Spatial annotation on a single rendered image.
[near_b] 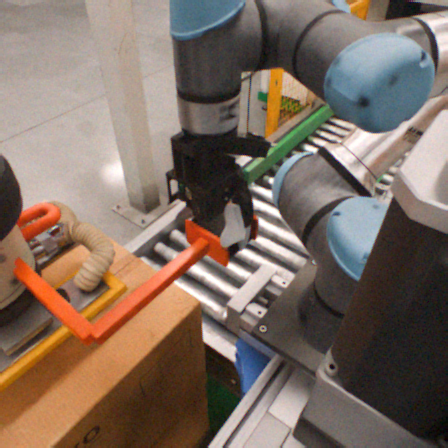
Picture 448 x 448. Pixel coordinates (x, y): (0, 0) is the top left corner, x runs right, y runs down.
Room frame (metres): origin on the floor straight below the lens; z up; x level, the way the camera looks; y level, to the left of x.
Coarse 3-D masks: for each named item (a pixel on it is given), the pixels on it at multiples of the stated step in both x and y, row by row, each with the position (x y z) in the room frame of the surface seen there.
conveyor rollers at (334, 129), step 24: (336, 120) 2.01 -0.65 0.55; (312, 144) 1.79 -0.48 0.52; (264, 192) 1.34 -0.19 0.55; (264, 240) 1.04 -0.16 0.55; (288, 240) 1.05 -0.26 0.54; (216, 264) 0.93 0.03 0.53; (288, 264) 0.94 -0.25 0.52; (192, 288) 0.81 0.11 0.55; (216, 288) 0.82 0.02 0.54; (216, 312) 0.71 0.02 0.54; (216, 336) 0.62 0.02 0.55
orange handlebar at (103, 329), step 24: (24, 216) 0.47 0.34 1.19; (48, 216) 0.47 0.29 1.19; (24, 264) 0.36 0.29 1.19; (168, 264) 0.36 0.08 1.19; (192, 264) 0.37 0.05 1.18; (48, 288) 0.32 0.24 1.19; (144, 288) 0.32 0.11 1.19; (72, 312) 0.28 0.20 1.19; (120, 312) 0.28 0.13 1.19; (96, 336) 0.25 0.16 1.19
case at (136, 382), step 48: (144, 336) 0.39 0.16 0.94; (192, 336) 0.45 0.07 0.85; (48, 384) 0.29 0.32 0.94; (96, 384) 0.29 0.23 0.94; (144, 384) 0.33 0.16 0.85; (192, 384) 0.43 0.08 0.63; (0, 432) 0.21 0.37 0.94; (48, 432) 0.21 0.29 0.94; (96, 432) 0.24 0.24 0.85; (144, 432) 0.30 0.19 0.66
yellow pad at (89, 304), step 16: (64, 288) 0.41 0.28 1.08; (80, 288) 0.41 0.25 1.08; (96, 288) 0.41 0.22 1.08; (112, 288) 0.41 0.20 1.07; (80, 304) 0.37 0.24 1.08; (96, 304) 0.38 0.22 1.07; (48, 336) 0.31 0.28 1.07; (64, 336) 0.32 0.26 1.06; (0, 352) 0.28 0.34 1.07; (16, 352) 0.28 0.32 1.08; (32, 352) 0.29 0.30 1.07; (48, 352) 0.29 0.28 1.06; (0, 368) 0.26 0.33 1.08; (16, 368) 0.26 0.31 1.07; (0, 384) 0.24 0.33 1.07
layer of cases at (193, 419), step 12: (204, 396) 0.47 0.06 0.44; (192, 408) 0.43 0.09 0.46; (204, 408) 0.47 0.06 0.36; (180, 420) 0.39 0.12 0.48; (192, 420) 0.42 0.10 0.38; (204, 420) 0.46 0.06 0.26; (168, 432) 0.35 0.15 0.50; (180, 432) 0.38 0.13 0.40; (192, 432) 0.42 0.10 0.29; (204, 432) 0.46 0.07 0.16; (156, 444) 0.32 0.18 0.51; (168, 444) 0.34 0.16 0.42; (180, 444) 0.37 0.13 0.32; (192, 444) 0.41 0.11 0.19
